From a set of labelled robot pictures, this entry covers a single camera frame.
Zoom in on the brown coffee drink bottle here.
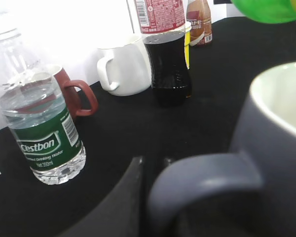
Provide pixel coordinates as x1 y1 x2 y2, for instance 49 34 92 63
186 0 213 46

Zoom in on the Cestbon water bottle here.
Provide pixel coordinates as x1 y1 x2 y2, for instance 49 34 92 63
0 29 86 185

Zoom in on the dark grey mug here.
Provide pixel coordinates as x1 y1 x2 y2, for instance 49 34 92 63
147 62 296 237

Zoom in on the dark cola bottle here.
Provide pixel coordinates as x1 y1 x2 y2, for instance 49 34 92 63
134 0 192 107

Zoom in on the white ceramic mug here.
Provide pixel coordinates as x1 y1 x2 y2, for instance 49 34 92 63
97 34 151 96

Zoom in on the green plastic soda bottle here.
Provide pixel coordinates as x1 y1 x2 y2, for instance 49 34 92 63
232 0 296 24

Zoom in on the red-brown mug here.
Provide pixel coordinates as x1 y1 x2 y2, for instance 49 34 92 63
32 64 99 118

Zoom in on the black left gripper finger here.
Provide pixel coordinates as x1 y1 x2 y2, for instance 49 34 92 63
61 157 144 237

